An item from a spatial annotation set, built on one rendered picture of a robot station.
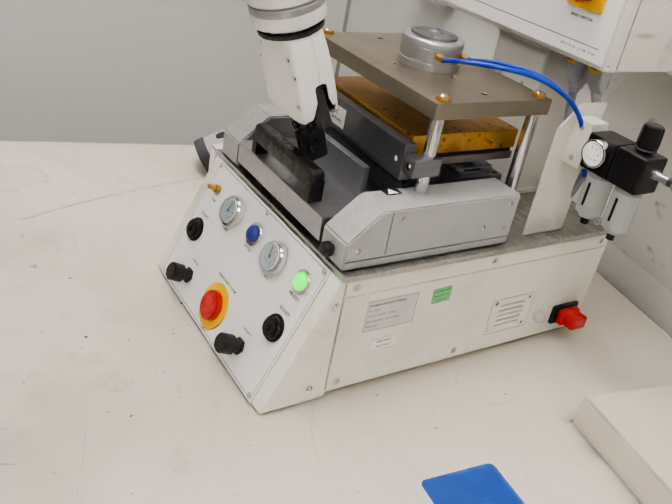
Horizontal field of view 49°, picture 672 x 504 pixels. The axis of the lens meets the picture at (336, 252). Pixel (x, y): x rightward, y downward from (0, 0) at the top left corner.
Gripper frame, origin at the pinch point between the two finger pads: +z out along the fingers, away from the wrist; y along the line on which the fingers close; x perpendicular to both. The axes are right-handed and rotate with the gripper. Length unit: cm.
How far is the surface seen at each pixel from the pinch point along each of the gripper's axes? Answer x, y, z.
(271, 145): -4.3, -2.4, -0.4
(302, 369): -13.8, 17.0, 16.5
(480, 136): 17.8, 10.3, 2.0
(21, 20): -13, -148, 23
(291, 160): -4.2, 2.7, -0.7
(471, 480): -3.6, 34.4, 26.4
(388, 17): 76, -100, 38
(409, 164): 5.7, 12.7, -0.6
